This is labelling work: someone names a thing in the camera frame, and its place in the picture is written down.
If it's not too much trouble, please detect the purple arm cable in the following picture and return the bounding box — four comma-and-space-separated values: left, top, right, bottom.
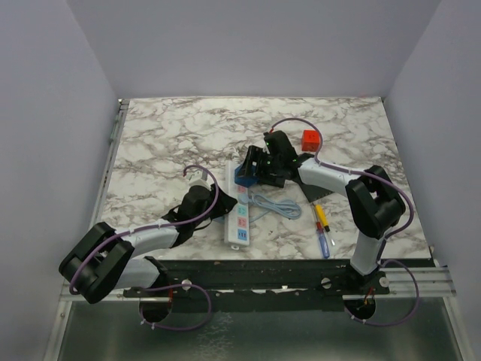
68, 165, 220, 332
268, 117, 421, 326

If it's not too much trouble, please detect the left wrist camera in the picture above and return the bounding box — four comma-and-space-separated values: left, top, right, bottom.
187, 170, 210, 190

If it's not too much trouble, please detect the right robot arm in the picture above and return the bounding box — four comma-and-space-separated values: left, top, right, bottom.
235, 131, 406, 294

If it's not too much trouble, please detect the white power strip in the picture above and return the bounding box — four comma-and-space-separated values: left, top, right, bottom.
224, 160, 250, 250

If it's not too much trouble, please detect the light blue cable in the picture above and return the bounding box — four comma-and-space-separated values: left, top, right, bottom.
238, 192, 302, 223

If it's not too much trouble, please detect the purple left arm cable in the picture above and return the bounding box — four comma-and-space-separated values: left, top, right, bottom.
68, 165, 220, 332

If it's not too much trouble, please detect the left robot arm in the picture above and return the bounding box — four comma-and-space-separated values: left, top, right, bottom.
59, 184, 237, 304

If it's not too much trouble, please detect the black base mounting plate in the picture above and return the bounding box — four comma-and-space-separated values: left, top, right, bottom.
123, 255, 392, 314

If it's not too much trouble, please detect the black router box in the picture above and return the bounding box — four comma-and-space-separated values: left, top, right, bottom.
259, 174, 286, 188

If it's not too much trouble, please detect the blue cube plug adapter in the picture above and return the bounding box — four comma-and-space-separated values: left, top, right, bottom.
234, 166, 259, 188

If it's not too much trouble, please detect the yellow handled screwdriver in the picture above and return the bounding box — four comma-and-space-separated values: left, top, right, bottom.
313, 204, 335, 246

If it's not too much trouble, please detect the red cube plug adapter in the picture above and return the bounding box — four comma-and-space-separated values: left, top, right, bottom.
301, 129, 322, 153

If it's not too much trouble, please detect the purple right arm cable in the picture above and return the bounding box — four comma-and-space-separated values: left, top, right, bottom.
268, 117, 421, 326

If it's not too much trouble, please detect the aluminium rail frame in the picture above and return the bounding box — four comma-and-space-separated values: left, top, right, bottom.
56, 97, 467, 360

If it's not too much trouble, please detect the blue handled screwdriver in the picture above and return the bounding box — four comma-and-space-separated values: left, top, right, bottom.
316, 222, 331, 259

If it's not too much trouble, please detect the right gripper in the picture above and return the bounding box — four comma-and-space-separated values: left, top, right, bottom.
236, 146, 282, 184

